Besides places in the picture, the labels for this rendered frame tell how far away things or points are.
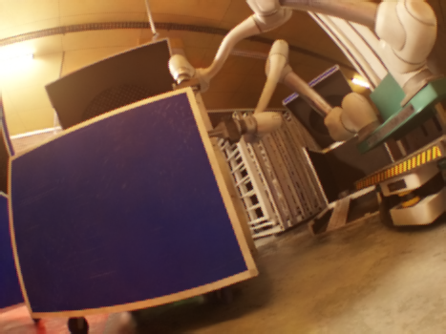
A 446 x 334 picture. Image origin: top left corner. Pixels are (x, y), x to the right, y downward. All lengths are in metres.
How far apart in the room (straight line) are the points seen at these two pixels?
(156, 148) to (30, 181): 0.65
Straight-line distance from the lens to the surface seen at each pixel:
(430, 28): 0.78
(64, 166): 1.01
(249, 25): 1.09
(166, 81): 1.71
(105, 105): 1.84
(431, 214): 0.95
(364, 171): 3.61
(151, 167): 0.82
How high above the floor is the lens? 0.35
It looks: 16 degrees up
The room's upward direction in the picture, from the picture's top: 20 degrees counter-clockwise
